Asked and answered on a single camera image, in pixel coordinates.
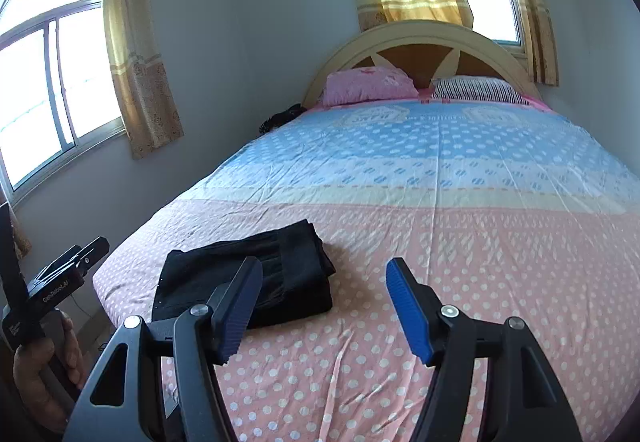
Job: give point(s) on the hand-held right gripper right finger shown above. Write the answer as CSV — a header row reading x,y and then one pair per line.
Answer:
x,y
407,312

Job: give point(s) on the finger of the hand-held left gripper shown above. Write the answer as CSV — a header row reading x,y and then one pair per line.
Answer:
x,y
95,252

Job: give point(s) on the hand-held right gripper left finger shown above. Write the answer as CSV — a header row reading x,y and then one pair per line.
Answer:
x,y
237,317

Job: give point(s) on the black pants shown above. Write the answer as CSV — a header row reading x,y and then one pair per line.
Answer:
x,y
280,252

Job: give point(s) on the person's left hand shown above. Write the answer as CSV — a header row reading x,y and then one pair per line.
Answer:
x,y
32,372

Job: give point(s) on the bed with polka-dot sheet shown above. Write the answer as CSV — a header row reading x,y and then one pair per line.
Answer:
x,y
450,222

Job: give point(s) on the black bedside object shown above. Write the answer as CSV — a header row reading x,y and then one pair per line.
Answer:
x,y
285,117

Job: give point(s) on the pink pillow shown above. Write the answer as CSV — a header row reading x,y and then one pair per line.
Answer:
x,y
370,84

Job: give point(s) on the striped pillow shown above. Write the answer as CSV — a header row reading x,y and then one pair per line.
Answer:
x,y
475,89

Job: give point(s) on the cream wooden headboard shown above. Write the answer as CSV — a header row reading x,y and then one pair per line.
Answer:
x,y
350,52

